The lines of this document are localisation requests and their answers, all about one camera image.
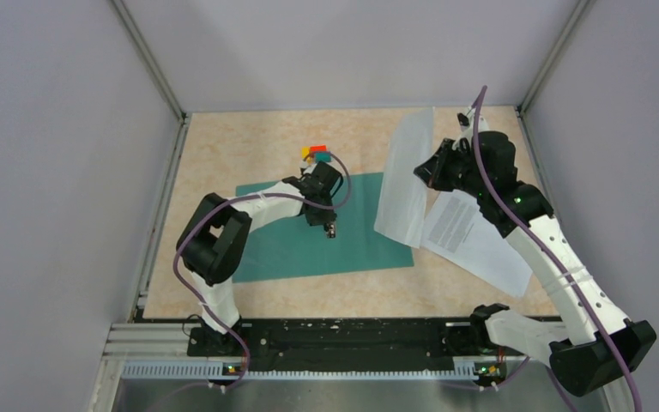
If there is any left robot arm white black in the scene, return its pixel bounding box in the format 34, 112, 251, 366
173, 161, 346, 355

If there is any aluminium frame rail front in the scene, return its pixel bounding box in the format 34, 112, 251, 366
104, 322, 495, 381

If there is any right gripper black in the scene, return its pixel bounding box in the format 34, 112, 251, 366
414, 138, 488, 199

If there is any yellow block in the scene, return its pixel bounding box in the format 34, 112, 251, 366
301, 147, 311, 161

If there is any green file folder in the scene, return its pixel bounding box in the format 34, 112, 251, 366
233, 173, 414, 283

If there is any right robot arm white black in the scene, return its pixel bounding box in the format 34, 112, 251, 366
414, 131, 656, 397

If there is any right aluminium corner post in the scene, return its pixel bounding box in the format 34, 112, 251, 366
517, 0, 596, 116

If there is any printed white paper sheet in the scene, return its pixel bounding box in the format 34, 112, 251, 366
420, 191, 532, 298

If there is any left aluminium corner post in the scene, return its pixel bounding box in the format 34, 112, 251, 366
107, 0, 186, 123

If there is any red block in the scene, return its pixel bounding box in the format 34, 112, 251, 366
309, 145, 327, 153

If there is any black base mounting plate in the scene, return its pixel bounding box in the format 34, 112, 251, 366
187, 318, 516, 373

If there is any aluminium corner post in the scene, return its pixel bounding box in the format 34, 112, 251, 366
517, 0, 596, 116
107, 0, 186, 123

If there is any teal block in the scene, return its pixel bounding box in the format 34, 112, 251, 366
313, 152, 332, 163

